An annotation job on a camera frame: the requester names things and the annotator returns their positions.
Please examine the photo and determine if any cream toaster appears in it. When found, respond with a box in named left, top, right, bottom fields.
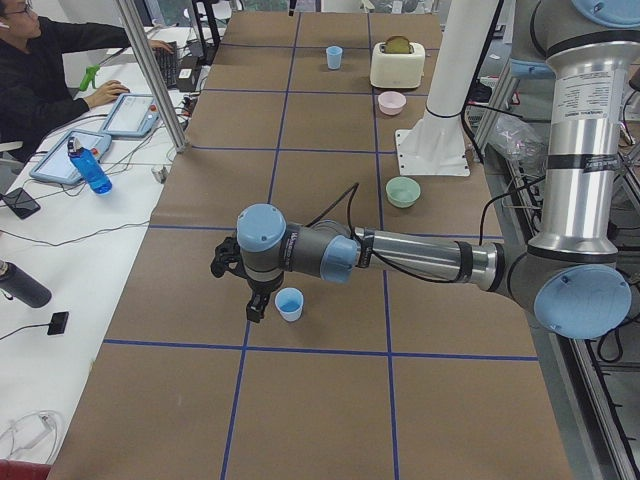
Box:
left=370, top=42, right=426, bottom=89

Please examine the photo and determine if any dark thermos bottle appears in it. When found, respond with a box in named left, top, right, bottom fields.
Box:
left=1, top=261, right=52, bottom=308

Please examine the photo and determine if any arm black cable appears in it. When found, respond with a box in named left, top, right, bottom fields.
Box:
left=304, top=182, right=546, bottom=281

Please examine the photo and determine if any green bowl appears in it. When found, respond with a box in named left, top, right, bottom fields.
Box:
left=385, top=176, right=421, bottom=209

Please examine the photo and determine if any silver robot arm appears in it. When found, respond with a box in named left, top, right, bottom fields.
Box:
left=211, top=1, right=639, bottom=339

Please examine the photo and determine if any aluminium frame post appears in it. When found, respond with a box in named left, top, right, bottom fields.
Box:
left=115, top=0, right=187, bottom=153

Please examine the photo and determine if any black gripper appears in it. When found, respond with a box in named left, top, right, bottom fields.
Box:
left=210, top=236, right=281, bottom=323

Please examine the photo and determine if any teach pendant tablet far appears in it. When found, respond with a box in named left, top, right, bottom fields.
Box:
left=100, top=94, right=159, bottom=138

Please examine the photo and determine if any blue water bottle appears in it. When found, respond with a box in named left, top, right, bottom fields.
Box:
left=67, top=136, right=112, bottom=195

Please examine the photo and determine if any seated person in black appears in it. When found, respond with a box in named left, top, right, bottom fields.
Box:
left=1, top=1, right=131, bottom=163

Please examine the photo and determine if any blue cup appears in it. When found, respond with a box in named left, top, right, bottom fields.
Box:
left=275, top=287, right=304, bottom=322
left=325, top=45, right=343, bottom=70

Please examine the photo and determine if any pink bowl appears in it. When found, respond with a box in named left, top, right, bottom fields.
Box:
left=377, top=91, right=407, bottom=116

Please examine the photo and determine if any teach pendant tablet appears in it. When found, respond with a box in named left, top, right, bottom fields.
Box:
left=100, top=94, right=159, bottom=138
left=29, top=129, right=112, bottom=185

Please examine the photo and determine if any black keyboard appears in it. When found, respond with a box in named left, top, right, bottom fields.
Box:
left=153, top=42, right=179, bottom=89

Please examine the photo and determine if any teach pendant tablet near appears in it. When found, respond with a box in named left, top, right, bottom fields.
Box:
left=29, top=129, right=112, bottom=185

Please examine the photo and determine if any bread slice in toaster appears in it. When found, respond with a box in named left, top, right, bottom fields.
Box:
left=383, top=35, right=413, bottom=55

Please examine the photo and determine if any small black pad device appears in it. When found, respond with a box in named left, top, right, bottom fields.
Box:
left=47, top=311, right=69, bottom=336

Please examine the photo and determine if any black smartphone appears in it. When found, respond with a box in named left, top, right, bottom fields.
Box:
left=1, top=187, right=41, bottom=220

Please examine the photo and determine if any clear plastic bag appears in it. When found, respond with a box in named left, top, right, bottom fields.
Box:
left=489, top=114, right=547, bottom=176

